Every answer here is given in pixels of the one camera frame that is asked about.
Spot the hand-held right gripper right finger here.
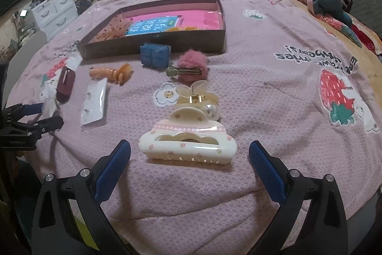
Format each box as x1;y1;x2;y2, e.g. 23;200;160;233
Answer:
249;140;349;255

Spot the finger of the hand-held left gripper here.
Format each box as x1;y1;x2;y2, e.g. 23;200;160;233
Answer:
13;115;64;139
0;103;45;128

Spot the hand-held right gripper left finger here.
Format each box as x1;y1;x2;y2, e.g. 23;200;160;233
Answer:
31;139;132;255

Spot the maroon hair clip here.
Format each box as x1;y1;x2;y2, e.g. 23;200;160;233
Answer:
56;66;76;103

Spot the clear packet with white card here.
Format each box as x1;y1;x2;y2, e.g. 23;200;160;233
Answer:
80;78;108;128

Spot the large white hair claw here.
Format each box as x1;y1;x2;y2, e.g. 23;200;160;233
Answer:
138;107;238;165

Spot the pink pompom hair clip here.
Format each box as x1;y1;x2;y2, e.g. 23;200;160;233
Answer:
165;52;208;82

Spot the brown cardboard box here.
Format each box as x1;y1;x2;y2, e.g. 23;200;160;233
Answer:
78;0;226;61

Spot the pink printed blanket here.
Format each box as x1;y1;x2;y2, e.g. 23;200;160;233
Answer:
6;0;382;246

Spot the white drawer cabinet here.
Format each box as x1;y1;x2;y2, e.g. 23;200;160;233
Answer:
30;0;79;40

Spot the dotted fabric scrunchie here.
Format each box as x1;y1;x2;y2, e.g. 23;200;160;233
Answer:
90;14;133;43

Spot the small dark bag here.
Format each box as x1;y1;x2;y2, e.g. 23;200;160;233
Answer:
74;0;91;15

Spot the small blue box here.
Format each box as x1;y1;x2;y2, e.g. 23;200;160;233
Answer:
140;43;171;69

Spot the blue printed card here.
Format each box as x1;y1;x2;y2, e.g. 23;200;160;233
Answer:
125;16;180;36

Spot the yellow plastic hair clip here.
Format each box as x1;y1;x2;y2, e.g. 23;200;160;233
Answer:
165;26;199;32

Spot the pink paper sheet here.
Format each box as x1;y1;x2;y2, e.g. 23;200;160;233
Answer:
128;11;223;33

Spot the orange spiral hair tie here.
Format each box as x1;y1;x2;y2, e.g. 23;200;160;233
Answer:
89;63;133;86

